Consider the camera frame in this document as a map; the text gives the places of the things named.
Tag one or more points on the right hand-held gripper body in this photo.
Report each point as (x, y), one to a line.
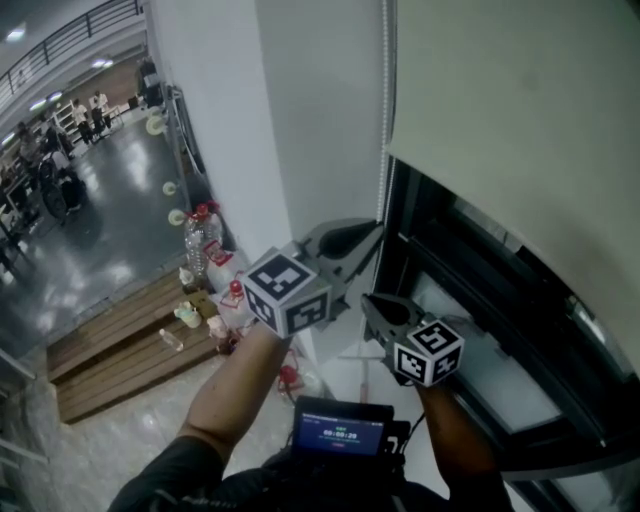
(435, 340)

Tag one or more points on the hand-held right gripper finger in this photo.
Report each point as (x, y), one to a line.
(380, 332)
(400, 312)

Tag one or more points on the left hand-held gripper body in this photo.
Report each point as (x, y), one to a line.
(280, 277)

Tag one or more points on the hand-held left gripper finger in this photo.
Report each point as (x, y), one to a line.
(342, 235)
(357, 257)

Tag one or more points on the beige roller blind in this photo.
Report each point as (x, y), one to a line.
(500, 100)

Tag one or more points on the person's left forearm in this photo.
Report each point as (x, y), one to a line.
(230, 390)

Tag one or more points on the person's right forearm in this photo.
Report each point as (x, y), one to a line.
(455, 435)

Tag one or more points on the large clear water jug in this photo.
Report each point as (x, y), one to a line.
(245, 331)
(220, 270)
(290, 375)
(232, 300)
(197, 240)

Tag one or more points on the black framed window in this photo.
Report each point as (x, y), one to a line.
(400, 210)

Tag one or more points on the small pink figurine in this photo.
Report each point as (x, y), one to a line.
(217, 325)

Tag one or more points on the small cardboard box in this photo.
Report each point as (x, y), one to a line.
(200, 300)

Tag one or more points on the dark patterned bottle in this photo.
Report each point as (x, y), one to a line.
(227, 345)

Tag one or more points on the white spray bottle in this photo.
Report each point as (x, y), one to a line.
(186, 277)

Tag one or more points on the pale green cup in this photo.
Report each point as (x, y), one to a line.
(189, 315)

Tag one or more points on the black chest-mounted screen device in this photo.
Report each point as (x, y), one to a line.
(340, 432)

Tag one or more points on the small clear plastic bottle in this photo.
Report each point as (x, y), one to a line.
(171, 339)

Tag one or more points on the folded trolley with cream wheels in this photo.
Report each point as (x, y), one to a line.
(187, 145)

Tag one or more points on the wooden step platform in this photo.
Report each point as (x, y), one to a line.
(120, 375)

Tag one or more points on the person's dark shirt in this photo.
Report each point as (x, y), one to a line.
(170, 475)

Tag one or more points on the standing rack with grey garments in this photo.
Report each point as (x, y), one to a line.
(149, 82)

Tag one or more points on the black wheeled equipment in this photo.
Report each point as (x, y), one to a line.
(55, 187)

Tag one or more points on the white shelf rack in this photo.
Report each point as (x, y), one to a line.
(62, 117)

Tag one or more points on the long work table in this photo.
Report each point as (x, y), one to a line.
(10, 210)

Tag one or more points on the group of ceiling lights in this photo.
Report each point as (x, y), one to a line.
(102, 63)

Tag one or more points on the black balcony railing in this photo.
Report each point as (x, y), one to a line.
(45, 54)

